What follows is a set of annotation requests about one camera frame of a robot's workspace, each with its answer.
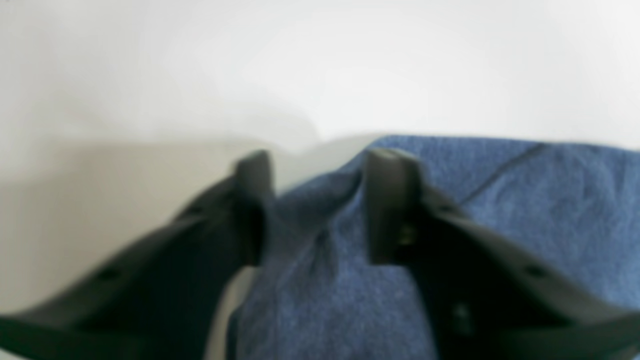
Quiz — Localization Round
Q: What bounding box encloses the dark blue T-shirt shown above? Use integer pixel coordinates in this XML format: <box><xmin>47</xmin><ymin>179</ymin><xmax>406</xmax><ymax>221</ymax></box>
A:
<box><xmin>225</xmin><ymin>136</ymin><xmax>639</xmax><ymax>360</ymax></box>

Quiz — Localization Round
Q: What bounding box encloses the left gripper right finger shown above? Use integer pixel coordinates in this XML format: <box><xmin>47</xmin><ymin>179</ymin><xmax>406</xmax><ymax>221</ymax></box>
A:
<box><xmin>362</xmin><ymin>148</ymin><xmax>640</xmax><ymax>360</ymax></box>

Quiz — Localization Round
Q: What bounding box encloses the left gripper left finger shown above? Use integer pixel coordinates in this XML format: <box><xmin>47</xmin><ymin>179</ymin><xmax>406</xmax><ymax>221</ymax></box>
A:
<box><xmin>0</xmin><ymin>150</ymin><xmax>274</xmax><ymax>360</ymax></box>

